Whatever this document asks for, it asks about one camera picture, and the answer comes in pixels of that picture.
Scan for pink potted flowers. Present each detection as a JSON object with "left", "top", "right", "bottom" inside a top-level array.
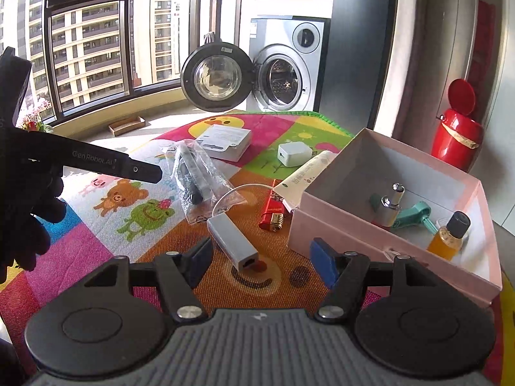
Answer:
[{"left": 18, "top": 96, "right": 54, "bottom": 133}]

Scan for white flat box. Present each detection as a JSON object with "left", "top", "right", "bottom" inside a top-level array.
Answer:
[{"left": 202, "top": 124, "right": 252, "bottom": 162}]

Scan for clear bag with black item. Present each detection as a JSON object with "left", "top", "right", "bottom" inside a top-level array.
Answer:
[{"left": 166, "top": 138, "right": 235, "bottom": 225}]

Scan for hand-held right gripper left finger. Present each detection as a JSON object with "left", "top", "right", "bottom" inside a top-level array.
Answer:
[{"left": 82, "top": 236, "right": 213, "bottom": 324}]

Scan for colourful cartoon play mat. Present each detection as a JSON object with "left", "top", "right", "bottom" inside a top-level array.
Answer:
[{"left": 0, "top": 110, "right": 508, "bottom": 386}]

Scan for black window frame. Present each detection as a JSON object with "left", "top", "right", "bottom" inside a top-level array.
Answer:
[{"left": 0, "top": 0, "right": 194, "bottom": 126}]

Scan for grey adapter with white cable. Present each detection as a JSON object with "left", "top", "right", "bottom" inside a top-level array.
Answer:
[{"left": 207, "top": 184, "right": 275, "bottom": 273}]

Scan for orange liquid bottle black cap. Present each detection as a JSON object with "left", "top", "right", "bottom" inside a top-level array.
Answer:
[{"left": 426, "top": 211, "right": 472, "bottom": 262}]

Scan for person's left hand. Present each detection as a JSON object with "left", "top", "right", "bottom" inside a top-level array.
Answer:
[{"left": 0, "top": 169, "right": 68, "bottom": 283}]

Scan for white framed door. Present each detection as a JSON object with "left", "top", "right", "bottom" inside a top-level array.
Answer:
[{"left": 209, "top": 0, "right": 244, "bottom": 46}]

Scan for cream squeeze tube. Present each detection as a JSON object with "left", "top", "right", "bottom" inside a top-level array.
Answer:
[{"left": 272, "top": 150, "right": 341, "bottom": 212}]

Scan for teal plastic clip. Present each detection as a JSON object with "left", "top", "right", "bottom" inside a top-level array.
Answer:
[{"left": 393, "top": 200, "right": 439, "bottom": 235}]

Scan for red lighter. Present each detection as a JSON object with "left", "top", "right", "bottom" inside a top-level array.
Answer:
[{"left": 259, "top": 188, "right": 285, "bottom": 233}]

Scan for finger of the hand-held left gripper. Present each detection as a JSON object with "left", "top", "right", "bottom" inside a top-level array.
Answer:
[{"left": 122, "top": 154, "right": 164, "bottom": 182}]

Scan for pink cardboard box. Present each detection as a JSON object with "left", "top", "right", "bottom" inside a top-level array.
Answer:
[{"left": 287, "top": 128, "right": 503, "bottom": 310}]

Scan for brown cardboard tray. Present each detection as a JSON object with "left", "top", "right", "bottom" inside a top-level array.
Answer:
[{"left": 107, "top": 115, "right": 146, "bottom": 137}]

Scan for silver washing machine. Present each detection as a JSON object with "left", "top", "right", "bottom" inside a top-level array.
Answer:
[{"left": 180, "top": 15, "right": 326, "bottom": 114}]

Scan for silver spray bottle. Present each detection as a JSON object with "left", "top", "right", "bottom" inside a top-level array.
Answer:
[{"left": 376, "top": 182, "right": 405, "bottom": 229}]

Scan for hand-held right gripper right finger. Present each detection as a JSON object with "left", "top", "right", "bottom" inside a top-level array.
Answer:
[{"left": 310, "top": 238, "right": 440, "bottom": 324}]

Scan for white charger plug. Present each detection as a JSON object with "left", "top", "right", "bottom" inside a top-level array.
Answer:
[{"left": 277, "top": 142, "right": 314, "bottom": 169}]

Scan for red lidded bin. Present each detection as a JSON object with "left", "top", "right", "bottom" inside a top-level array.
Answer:
[{"left": 431, "top": 78, "right": 484, "bottom": 172}]

